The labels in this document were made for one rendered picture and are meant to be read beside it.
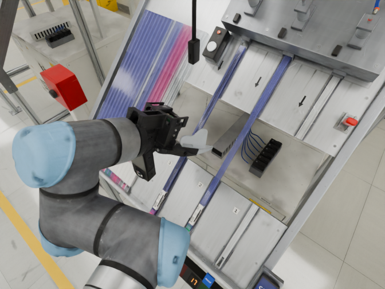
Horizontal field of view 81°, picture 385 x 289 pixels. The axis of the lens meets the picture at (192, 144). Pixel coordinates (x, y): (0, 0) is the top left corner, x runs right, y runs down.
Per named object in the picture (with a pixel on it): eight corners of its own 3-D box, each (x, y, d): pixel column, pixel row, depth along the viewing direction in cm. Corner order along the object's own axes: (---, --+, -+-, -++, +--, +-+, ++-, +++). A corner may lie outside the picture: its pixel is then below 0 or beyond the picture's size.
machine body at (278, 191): (252, 258, 123) (291, 215, 75) (160, 185, 151) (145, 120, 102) (300, 177, 154) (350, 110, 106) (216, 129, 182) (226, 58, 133)
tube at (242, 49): (154, 215, 64) (152, 215, 63) (151, 211, 65) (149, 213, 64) (246, 49, 56) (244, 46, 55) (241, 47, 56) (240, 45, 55)
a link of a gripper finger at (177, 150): (201, 152, 47) (161, 146, 43) (198, 159, 47) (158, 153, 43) (193, 141, 51) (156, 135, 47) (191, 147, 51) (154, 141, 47)
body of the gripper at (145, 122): (192, 117, 45) (150, 122, 35) (178, 153, 48) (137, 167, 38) (164, 101, 48) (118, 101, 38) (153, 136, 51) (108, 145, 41)
